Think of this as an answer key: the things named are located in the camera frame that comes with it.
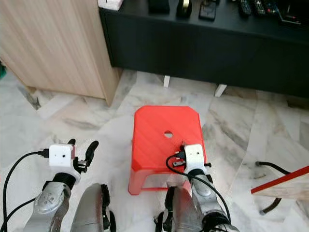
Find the silver right robot leg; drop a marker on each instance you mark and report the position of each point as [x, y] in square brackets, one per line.
[181, 212]

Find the black gadget with red trim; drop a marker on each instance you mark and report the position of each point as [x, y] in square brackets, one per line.
[289, 14]

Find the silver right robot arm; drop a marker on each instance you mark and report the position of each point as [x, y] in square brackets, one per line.
[207, 198]

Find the silver robot leg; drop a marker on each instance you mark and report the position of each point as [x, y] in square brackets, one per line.
[181, 212]
[91, 208]

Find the white console foot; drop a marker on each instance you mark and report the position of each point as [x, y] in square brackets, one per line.
[166, 81]
[220, 90]

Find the red plastic stool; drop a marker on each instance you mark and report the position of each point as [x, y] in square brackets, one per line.
[157, 145]

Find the black low console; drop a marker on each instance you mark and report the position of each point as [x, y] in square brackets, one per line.
[203, 53]

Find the green plastic object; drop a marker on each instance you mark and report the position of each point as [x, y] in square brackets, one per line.
[2, 72]

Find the black tape dispenser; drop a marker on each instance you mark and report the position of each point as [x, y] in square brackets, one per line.
[184, 9]

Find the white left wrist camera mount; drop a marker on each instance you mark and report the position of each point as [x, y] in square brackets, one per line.
[61, 156]

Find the small black device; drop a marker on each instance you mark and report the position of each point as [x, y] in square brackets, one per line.
[207, 11]

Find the silver left robot leg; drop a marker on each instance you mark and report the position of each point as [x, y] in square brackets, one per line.
[91, 208]

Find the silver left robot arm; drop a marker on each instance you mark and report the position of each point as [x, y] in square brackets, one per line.
[50, 203]

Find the light wood cabinet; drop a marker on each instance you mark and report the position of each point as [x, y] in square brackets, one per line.
[58, 43]

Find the black curved table leg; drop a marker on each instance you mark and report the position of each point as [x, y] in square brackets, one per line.
[272, 208]

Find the marble table top red edge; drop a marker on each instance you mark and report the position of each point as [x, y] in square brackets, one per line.
[289, 186]

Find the black remote control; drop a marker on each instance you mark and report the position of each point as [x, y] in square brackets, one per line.
[244, 7]
[264, 7]

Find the white box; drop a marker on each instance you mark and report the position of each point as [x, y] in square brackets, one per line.
[110, 4]

